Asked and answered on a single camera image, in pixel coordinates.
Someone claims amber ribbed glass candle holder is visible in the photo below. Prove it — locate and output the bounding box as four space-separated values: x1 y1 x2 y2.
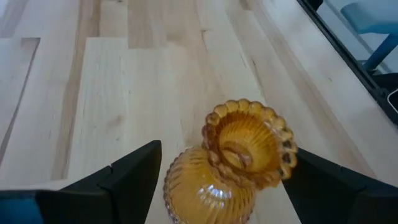
162 98 299 224

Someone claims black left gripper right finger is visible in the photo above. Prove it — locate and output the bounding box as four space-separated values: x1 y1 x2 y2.
282 148 398 224

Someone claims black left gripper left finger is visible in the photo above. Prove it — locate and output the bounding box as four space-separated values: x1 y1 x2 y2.
60 139 163 224

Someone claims blue chair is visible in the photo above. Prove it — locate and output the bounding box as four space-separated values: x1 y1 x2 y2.
340 0 398 71

